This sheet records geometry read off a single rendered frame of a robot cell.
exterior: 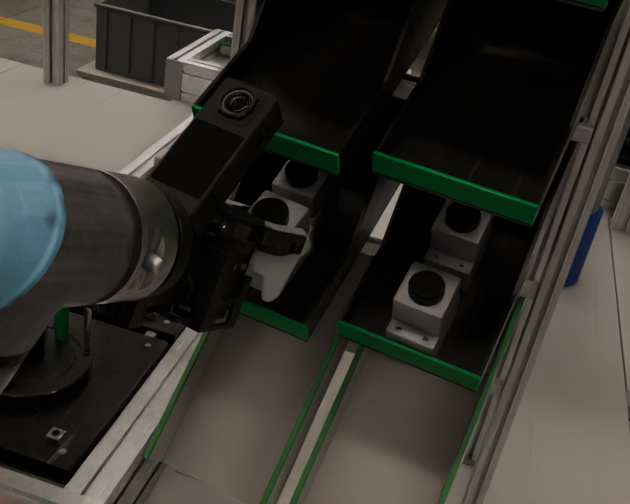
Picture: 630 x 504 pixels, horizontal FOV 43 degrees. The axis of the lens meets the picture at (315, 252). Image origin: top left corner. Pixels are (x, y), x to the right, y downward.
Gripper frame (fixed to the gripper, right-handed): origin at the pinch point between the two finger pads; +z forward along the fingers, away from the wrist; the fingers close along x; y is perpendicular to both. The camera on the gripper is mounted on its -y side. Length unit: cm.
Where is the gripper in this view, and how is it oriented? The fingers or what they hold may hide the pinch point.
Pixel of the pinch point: (275, 223)
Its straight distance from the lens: 66.8
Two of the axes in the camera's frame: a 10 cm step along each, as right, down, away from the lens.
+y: -3.6, 9.2, 1.2
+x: 8.6, 3.8, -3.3
